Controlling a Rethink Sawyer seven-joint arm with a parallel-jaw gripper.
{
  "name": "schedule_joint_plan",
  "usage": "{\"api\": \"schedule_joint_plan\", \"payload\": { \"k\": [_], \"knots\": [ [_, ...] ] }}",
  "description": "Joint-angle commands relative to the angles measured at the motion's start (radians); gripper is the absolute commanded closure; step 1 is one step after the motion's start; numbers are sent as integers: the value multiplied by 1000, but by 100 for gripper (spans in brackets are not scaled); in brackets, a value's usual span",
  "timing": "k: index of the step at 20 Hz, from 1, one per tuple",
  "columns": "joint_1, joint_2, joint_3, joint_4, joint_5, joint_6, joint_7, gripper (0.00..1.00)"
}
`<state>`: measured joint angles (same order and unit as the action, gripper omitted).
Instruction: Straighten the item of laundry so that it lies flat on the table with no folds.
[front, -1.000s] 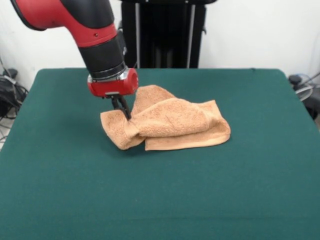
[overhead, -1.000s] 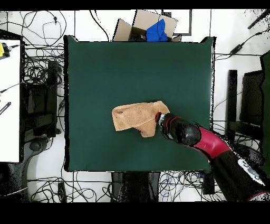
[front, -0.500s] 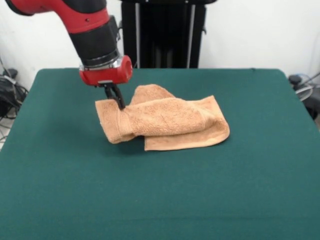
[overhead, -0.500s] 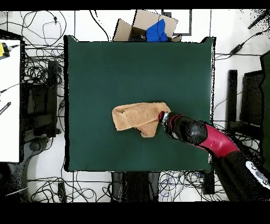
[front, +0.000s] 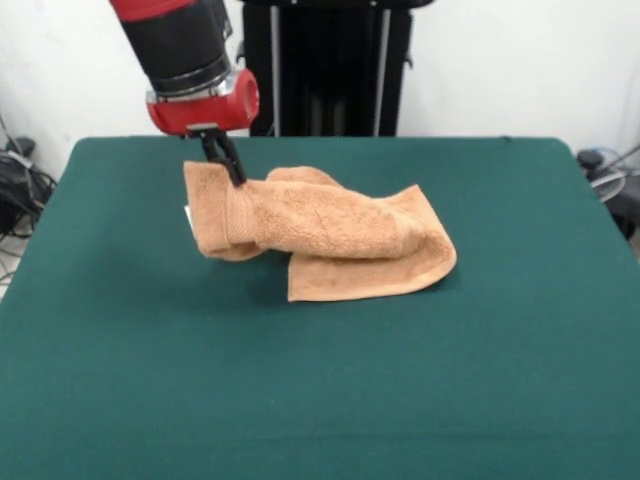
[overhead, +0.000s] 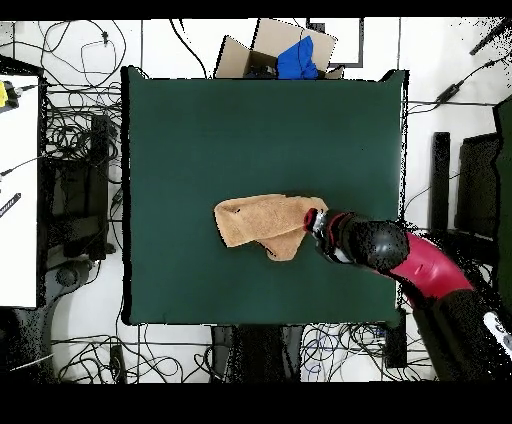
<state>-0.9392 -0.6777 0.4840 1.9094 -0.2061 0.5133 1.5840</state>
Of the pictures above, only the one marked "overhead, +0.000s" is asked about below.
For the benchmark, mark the open cardboard box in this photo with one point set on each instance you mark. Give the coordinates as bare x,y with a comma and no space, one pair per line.
236,60

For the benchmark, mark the black power adapter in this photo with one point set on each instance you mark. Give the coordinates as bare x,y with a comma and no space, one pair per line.
448,92

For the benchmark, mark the yellow and black device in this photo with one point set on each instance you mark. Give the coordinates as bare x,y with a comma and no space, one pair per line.
4,95

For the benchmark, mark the black floor box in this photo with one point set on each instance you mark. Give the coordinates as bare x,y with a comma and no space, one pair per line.
396,340

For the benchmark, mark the white side table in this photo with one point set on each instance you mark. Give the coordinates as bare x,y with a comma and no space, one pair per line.
18,192

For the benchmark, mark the tan terry towel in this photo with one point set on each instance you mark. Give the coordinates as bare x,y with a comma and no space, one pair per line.
264,220

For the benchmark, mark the black power strip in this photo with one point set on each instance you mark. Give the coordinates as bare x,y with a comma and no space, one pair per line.
118,364

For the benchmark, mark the black flat strip tool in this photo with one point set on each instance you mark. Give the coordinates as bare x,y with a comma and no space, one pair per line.
10,204

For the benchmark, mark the black upright bar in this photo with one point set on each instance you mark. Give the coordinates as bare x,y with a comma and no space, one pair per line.
439,180

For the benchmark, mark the grey pedestal leg with foot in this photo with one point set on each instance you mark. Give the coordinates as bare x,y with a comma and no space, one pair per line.
66,280

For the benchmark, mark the dark square frame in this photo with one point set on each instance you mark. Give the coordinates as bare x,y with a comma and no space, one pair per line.
361,44

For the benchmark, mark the black rod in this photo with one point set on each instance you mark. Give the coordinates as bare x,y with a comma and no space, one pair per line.
490,38

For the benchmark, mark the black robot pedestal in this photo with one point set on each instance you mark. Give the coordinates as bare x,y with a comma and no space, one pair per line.
256,352

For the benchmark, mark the blue cloth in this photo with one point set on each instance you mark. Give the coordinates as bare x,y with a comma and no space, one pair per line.
298,60

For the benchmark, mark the green cloth covered stand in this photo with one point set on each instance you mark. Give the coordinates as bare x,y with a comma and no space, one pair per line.
504,192

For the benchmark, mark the black panel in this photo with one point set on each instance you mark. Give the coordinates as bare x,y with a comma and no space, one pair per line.
478,188

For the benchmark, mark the dark green table cloth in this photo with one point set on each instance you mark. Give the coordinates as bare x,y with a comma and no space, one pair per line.
240,132

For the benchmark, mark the black equipment case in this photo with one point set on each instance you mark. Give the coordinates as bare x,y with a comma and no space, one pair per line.
76,188

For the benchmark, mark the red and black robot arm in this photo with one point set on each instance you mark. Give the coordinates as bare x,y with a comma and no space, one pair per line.
420,268

